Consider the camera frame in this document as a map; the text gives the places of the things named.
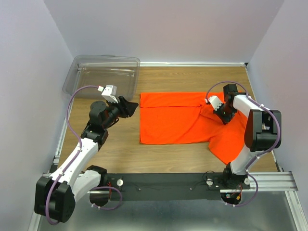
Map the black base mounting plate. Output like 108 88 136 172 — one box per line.
86 172 251 201

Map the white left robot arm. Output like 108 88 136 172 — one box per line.
34 96 138 225

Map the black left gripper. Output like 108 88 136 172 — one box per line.
103 96 139 129

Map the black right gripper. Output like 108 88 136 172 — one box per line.
213 103 235 125

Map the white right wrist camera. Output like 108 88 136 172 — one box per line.
205 96 224 111

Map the clear plastic bin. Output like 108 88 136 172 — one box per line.
63 55 140 101

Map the aluminium frame rail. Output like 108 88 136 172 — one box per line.
248 172 298 192

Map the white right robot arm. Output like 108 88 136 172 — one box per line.
207 82 282 189

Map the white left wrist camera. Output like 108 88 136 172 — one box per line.
98 85 118 103

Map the orange t shirt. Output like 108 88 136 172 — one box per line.
140 92 247 164

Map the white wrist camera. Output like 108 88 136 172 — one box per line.
98 85 118 103
205 96 224 111

